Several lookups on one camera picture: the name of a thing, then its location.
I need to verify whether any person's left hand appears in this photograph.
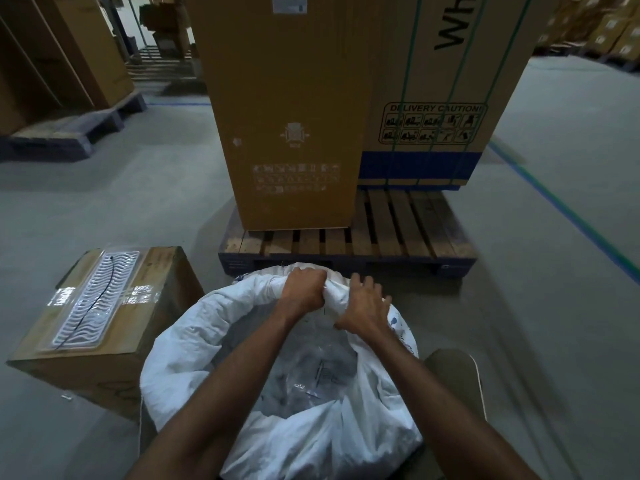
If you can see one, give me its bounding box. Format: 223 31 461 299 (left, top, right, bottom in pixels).
276 267 329 323

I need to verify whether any person's right hand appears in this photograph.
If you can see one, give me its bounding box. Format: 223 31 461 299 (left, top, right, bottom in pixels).
333 273 393 341

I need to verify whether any large white woven sack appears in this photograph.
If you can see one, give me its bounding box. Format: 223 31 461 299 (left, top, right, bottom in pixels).
139 262 426 480

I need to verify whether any black cable tie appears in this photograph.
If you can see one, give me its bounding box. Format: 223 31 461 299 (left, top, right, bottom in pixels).
53 253 117 351

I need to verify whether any person's left forearm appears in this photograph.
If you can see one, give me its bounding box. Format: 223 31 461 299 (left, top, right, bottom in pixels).
125 309 301 480

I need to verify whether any person's right forearm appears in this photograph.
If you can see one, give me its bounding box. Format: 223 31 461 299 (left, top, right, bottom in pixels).
357 327 541 480

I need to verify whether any clear plastic inner bag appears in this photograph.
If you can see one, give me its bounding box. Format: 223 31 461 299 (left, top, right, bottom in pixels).
212 307 371 421

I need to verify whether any small cardboard box with handwriting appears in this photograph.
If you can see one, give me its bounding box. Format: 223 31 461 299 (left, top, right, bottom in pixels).
5 246 206 421

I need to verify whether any clear plastic tray wavy pattern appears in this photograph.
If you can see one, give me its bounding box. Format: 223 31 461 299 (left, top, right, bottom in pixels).
37 247 152 354

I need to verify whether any tall plain cardboard box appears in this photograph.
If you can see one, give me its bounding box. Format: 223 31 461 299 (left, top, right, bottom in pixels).
183 0 383 231

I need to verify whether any low slatted pallet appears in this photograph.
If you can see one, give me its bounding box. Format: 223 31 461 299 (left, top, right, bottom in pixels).
123 47 201 85

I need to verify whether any tall cardboard box blue band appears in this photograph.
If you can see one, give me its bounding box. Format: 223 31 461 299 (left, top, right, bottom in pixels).
356 0 561 191

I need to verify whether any dark wooden pallet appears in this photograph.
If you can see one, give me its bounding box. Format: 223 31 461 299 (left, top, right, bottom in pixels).
0 92 149 163

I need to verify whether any stack of small cardboard boxes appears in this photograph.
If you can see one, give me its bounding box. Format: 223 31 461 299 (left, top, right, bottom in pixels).
533 0 640 73

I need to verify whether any tall strapped cardboard box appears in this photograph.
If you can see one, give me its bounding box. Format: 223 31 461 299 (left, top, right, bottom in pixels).
32 0 136 111

